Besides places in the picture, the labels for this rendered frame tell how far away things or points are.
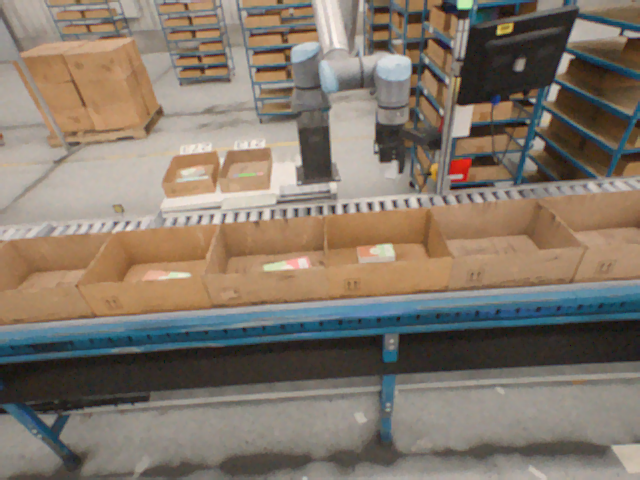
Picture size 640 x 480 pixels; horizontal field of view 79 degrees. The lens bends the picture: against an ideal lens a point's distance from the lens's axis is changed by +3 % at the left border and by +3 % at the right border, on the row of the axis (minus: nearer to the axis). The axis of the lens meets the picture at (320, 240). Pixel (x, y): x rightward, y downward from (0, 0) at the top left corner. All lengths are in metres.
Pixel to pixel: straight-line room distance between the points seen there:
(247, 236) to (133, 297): 0.44
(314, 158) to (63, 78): 4.23
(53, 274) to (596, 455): 2.36
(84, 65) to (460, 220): 4.97
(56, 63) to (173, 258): 4.51
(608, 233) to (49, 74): 5.70
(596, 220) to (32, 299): 1.98
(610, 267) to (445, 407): 1.03
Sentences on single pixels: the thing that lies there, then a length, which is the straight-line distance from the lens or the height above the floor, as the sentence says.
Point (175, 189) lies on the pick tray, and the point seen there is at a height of 0.80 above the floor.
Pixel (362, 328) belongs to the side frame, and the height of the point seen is 0.79.
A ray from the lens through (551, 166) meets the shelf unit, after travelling 3.52.
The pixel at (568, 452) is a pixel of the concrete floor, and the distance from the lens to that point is 2.20.
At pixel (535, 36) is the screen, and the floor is 1.48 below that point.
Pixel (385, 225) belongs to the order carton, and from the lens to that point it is 1.46.
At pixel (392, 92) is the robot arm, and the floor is 1.50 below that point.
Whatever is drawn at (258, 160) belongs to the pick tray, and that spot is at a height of 0.76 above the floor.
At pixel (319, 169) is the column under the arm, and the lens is 2.24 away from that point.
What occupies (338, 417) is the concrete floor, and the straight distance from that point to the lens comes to 2.07.
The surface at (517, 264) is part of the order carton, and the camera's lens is 1.34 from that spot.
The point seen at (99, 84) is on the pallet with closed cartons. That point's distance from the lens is 5.75.
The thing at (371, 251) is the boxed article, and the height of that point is 0.92.
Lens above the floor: 1.83
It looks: 37 degrees down
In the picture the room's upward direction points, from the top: 6 degrees counter-clockwise
